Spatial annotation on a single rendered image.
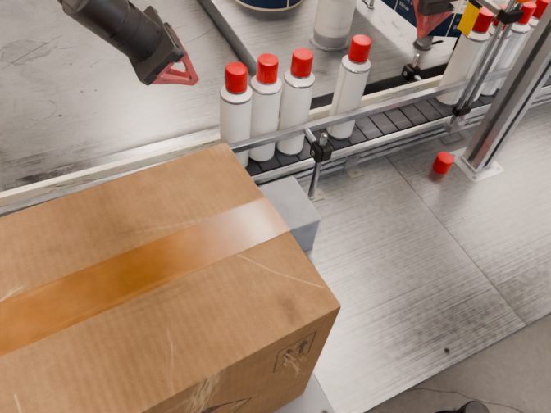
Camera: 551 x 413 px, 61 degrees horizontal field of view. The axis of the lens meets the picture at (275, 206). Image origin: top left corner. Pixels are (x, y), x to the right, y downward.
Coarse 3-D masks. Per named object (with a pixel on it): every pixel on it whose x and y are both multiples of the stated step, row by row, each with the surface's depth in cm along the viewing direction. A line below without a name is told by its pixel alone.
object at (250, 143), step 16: (464, 80) 94; (416, 96) 90; (432, 96) 92; (352, 112) 85; (368, 112) 86; (288, 128) 81; (304, 128) 81; (320, 128) 83; (240, 144) 78; (256, 144) 79; (112, 176) 71; (64, 192) 68; (0, 208) 66; (16, 208) 66
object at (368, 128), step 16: (480, 96) 105; (384, 112) 99; (400, 112) 99; (416, 112) 100; (432, 112) 100; (448, 112) 100; (368, 128) 95; (384, 128) 96; (400, 128) 96; (304, 144) 91; (336, 144) 91; (352, 144) 92; (272, 160) 87; (288, 160) 88; (304, 160) 89
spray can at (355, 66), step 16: (352, 48) 78; (368, 48) 78; (352, 64) 80; (368, 64) 80; (352, 80) 81; (336, 96) 86; (352, 96) 84; (336, 112) 88; (336, 128) 90; (352, 128) 91
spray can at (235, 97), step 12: (228, 72) 69; (240, 72) 69; (228, 84) 71; (240, 84) 71; (228, 96) 72; (240, 96) 72; (252, 96) 73; (228, 108) 73; (240, 108) 73; (228, 120) 75; (240, 120) 75; (228, 132) 77; (240, 132) 77; (240, 156) 82
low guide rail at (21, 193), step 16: (432, 80) 101; (368, 96) 96; (384, 96) 97; (400, 96) 100; (320, 112) 92; (192, 144) 83; (208, 144) 85; (128, 160) 80; (144, 160) 80; (160, 160) 82; (64, 176) 76; (80, 176) 77; (96, 176) 78; (16, 192) 74; (32, 192) 75; (48, 192) 76
